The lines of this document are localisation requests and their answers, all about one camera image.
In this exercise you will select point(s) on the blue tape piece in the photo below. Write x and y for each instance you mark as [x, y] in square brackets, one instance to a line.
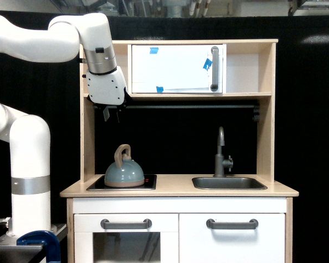
[159, 89]
[154, 50]
[207, 65]

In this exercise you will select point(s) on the blue tape top piece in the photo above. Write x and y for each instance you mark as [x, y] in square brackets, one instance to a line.
[154, 50]

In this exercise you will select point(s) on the blue-grey toy teapot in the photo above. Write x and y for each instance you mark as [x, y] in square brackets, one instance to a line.
[124, 172]

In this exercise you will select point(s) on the black toy stove top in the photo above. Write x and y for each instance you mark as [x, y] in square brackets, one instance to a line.
[149, 184]

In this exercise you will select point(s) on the grey toy sink basin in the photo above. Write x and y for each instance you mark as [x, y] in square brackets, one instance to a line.
[212, 183]

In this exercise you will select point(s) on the grey oven door handle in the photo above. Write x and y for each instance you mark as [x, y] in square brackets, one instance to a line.
[144, 225]

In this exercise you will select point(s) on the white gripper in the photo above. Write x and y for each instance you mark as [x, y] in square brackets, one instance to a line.
[107, 89]

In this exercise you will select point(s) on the white microwave door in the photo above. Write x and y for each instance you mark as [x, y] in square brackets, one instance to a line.
[176, 68]

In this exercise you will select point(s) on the wooden toy kitchen frame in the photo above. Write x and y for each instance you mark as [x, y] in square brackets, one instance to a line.
[176, 194]

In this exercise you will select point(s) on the blue tape right piece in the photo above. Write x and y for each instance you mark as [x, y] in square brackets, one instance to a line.
[207, 65]

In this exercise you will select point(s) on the blue tape bottom piece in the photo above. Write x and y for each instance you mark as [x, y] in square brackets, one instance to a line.
[159, 89]

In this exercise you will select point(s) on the blue C-clamp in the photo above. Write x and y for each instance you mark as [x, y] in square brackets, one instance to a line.
[45, 238]

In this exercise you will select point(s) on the grey microwave door handle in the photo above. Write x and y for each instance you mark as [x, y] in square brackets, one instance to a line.
[215, 68]

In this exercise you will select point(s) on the dark hanging rail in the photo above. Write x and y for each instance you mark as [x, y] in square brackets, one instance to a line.
[257, 107]

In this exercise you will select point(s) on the grey cabinet door handle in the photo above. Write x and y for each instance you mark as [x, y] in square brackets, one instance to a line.
[251, 225]

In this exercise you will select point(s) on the white oven door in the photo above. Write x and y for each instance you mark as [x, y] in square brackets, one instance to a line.
[159, 243]

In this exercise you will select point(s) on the white cabinet door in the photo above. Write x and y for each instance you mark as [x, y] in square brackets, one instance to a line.
[198, 243]

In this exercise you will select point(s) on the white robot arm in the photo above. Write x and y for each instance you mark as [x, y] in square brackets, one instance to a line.
[29, 135]

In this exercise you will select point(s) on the grey toy faucet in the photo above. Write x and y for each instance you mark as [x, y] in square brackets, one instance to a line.
[220, 162]

